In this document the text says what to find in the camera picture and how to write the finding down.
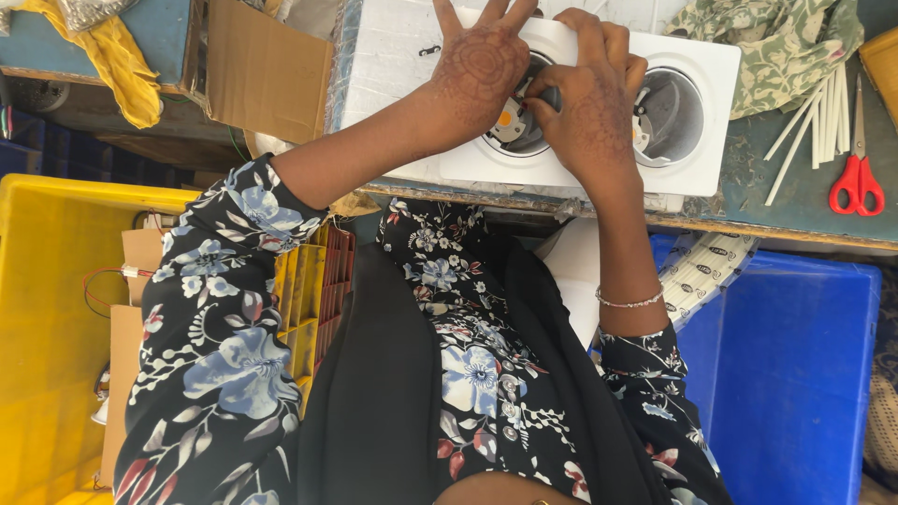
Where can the person's left hand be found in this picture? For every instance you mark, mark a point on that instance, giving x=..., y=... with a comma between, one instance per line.
x=477, y=77

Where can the small yellow crate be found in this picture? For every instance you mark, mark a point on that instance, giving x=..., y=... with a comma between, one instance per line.
x=882, y=74

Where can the white twin downlight frame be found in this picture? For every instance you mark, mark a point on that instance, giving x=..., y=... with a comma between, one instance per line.
x=701, y=56

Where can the yellow cloth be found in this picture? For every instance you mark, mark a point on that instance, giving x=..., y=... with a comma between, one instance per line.
x=123, y=67

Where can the bundle of white plastic tubes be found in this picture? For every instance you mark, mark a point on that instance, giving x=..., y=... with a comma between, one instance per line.
x=828, y=119

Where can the blue plastic crate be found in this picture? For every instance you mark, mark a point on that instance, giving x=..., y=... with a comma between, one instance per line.
x=786, y=379

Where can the large yellow plastic crate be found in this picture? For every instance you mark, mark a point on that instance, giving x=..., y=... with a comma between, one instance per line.
x=49, y=315

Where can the green patterned cloth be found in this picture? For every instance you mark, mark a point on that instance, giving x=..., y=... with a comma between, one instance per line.
x=779, y=49

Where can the dark blue crate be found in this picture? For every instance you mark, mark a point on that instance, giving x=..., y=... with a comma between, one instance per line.
x=42, y=151

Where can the brown cardboard sheet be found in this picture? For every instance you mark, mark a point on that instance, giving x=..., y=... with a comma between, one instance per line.
x=266, y=70

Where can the person's floral black garment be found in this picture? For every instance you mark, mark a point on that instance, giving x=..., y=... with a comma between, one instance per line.
x=393, y=393

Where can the silver lamp module orange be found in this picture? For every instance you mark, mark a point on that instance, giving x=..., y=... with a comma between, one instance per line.
x=509, y=123

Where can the red plastic crate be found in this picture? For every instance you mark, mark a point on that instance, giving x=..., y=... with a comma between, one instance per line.
x=335, y=287

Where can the blue topped wooden table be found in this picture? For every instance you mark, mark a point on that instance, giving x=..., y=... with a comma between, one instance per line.
x=165, y=35

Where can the white plastic-wrapped foam board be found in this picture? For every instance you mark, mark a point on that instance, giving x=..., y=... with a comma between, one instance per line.
x=379, y=63

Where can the silver foil bag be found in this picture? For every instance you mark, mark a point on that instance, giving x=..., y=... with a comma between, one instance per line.
x=91, y=10

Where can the person's right hand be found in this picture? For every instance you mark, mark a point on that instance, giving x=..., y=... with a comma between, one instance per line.
x=596, y=119

